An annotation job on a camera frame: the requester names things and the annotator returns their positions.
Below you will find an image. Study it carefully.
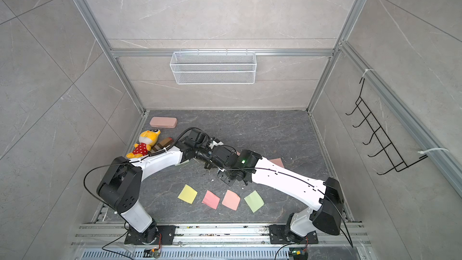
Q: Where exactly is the torn hot pink page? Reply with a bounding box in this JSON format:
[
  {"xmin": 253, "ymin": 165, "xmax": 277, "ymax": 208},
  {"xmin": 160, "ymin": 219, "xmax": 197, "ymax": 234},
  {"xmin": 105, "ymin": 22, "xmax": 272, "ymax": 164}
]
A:
[{"xmin": 202, "ymin": 190, "xmax": 220, "ymax": 209}]

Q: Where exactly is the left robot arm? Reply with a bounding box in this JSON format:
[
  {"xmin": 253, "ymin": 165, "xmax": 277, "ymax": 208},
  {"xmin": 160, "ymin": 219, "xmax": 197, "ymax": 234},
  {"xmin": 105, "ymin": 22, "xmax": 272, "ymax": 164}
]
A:
[{"xmin": 90, "ymin": 127, "xmax": 223, "ymax": 244}]

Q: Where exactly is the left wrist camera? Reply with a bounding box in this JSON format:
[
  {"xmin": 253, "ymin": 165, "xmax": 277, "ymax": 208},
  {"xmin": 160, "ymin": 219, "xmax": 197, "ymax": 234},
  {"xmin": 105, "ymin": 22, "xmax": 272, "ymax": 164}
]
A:
[{"xmin": 208, "ymin": 138, "xmax": 224, "ymax": 149}]

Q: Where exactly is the black wire hook rack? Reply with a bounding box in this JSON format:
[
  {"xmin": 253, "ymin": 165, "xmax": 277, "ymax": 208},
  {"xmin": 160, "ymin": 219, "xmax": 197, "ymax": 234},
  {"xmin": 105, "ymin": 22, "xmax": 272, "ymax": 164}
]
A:
[{"xmin": 345, "ymin": 78, "xmax": 428, "ymax": 176}]

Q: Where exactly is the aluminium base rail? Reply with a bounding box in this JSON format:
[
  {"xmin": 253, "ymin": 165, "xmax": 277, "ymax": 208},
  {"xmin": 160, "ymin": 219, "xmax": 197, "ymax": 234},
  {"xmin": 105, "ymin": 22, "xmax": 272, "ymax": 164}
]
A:
[{"xmin": 70, "ymin": 223, "xmax": 372, "ymax": 250}]

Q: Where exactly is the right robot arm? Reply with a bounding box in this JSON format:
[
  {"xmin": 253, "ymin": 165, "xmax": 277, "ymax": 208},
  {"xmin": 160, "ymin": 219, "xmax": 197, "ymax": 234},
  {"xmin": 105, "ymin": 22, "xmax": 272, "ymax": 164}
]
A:
[{"xmin": 208, "ymin": 146, "xmax": 353, "ymax": 244}]

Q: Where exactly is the torn yellow page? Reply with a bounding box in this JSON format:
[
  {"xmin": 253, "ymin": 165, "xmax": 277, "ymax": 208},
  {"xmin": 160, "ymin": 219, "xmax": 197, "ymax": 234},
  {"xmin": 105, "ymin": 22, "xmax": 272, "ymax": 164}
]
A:
[{"xmin": 178, "ymin": 184, "xmax": 197, "ymax": 204}]

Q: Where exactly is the plaid brown pouch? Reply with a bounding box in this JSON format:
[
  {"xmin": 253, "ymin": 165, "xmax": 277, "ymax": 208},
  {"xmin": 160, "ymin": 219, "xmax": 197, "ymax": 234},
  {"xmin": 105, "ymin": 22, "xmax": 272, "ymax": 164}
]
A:
[{"xmin": 151, "ymin": 137, "xmax": 174, "ymax": 153}]

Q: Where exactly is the salmon pink memo pad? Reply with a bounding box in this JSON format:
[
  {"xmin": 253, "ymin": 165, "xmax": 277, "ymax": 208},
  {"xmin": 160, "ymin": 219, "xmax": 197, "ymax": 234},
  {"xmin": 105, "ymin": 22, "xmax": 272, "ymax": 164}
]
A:
[{"xmin": 270, "ymin": 158, "xmax": 285, "ymax": 168}]

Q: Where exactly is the torn salmon page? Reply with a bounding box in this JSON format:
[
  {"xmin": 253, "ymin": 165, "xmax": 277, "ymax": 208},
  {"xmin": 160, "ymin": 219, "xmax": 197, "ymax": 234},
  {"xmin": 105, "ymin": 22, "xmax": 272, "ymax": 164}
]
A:
[{"xmin": 221, "ymin": 190, "xmax": 241, "ymax": 211}]

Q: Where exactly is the torn green page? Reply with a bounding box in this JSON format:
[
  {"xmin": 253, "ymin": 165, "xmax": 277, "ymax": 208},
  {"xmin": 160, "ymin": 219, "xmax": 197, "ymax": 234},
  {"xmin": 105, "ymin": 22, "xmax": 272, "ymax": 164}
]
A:
[{"xmin": 244, "ymin": 190, "xmax": 265, "ymax": 213}]

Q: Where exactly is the white wire mesh basket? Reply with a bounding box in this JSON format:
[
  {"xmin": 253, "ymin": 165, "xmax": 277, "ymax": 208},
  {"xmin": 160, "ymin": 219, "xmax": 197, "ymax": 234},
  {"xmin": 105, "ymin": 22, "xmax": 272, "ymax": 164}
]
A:
[{"xmin": 170, "ymin": 51, "xmax": 257, "ymax": 85}]

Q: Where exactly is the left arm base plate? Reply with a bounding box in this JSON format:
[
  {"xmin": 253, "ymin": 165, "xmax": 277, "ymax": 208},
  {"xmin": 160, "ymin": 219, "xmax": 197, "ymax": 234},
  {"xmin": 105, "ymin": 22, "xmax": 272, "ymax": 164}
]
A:
[{"xmin": 124, "ymin": 225, "xmax": 176, "ymax": 245}]

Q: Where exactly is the yellow plush toy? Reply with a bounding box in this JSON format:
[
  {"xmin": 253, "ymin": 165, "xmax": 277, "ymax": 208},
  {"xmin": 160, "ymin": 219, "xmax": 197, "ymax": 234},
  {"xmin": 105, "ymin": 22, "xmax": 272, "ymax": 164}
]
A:
[{"xmin": 126, "ymin": 130, "xmax": 161, "ymax": 159}]

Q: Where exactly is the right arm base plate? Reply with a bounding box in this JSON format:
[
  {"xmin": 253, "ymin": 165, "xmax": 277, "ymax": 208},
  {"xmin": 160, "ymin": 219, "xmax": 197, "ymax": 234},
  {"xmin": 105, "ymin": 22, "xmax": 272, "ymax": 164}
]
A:
[{"xmin": 268, "ymin": 225, "xmax": 319, "ymax": 244}]

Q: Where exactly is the pink eraser case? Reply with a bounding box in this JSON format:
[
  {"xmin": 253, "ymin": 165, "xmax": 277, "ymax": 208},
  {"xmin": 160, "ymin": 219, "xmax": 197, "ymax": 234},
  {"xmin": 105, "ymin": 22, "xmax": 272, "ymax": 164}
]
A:
[{"xmin": 149, "ymin": 117, "xmax": 178, "ymax": 129}]

